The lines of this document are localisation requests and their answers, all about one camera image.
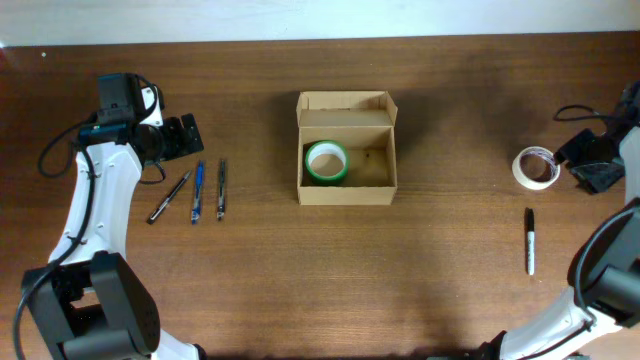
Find beige masking tape roll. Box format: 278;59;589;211
512;146;561;191

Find green tape roll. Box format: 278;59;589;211
304;140;350;186

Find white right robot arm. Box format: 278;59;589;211
469;83;639;359

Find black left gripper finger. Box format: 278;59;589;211
181;113;204;152
160;117;188;158

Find black slim pen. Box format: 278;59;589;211
146;171;192;225

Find dark grey pen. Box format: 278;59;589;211
216;159;226;221

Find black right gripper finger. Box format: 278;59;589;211
553;129;596;166
570;162;625;194

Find brown cardboard box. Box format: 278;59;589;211
296;91;398;205

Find blue pen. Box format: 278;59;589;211
191;161;205;225

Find black white marker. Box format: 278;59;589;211
525;208;535;276

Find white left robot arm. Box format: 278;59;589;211
19;114;206;359

